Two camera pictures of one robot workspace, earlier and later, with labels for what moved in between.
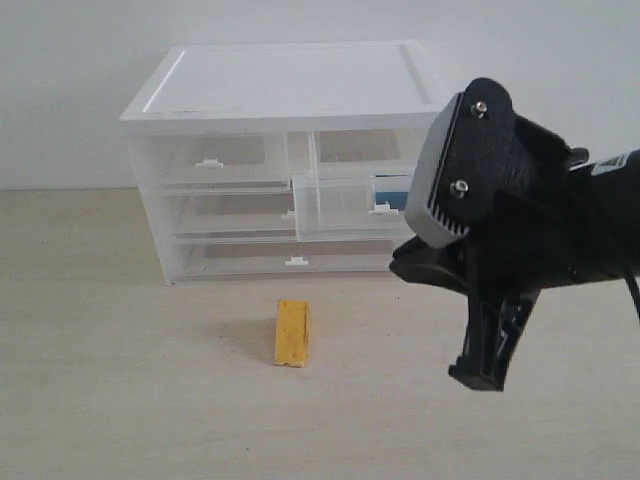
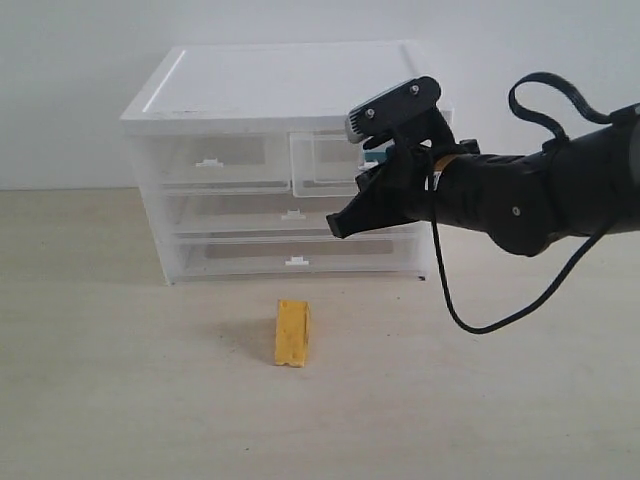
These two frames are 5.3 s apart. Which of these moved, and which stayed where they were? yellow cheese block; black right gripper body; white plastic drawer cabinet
Moved: black right gripper body
Stayed: white plastic drawer cabinet; yellow cheese block
